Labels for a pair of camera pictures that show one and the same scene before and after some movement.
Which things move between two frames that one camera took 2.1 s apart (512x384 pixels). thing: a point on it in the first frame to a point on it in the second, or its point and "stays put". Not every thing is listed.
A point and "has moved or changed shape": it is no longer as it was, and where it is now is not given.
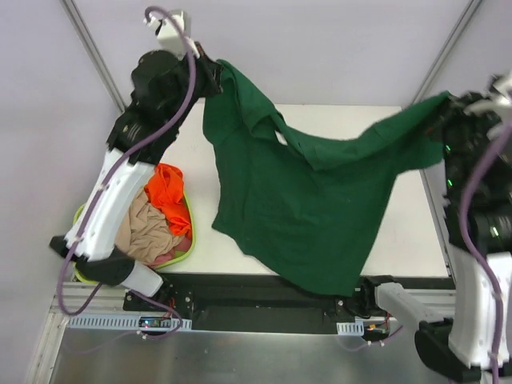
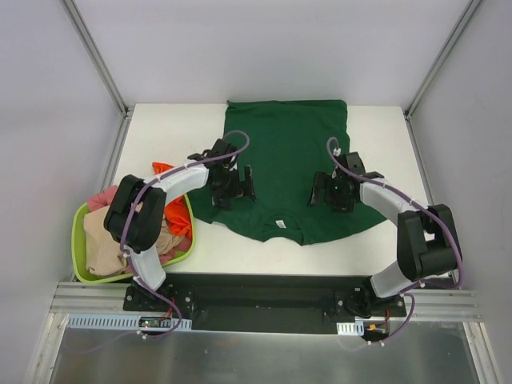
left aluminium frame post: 71,9 stays put
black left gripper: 212,74 to 234,188
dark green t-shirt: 307,212 has moved or changed shape
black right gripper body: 451,118 to 325,192
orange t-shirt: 166,189 stays put
